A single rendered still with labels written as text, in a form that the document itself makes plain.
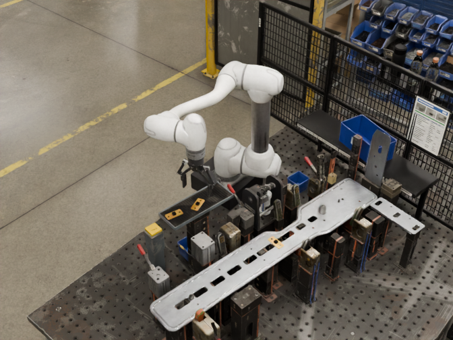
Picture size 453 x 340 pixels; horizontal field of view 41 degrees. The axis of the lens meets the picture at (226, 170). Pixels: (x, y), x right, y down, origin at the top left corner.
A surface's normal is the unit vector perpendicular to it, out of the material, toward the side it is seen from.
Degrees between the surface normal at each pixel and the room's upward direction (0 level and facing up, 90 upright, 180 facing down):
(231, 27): 90
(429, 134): 90
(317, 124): 0
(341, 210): 0
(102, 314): 0
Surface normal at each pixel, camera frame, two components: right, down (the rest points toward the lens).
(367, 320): 0.00, -0.77
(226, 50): -0.66, 0.48
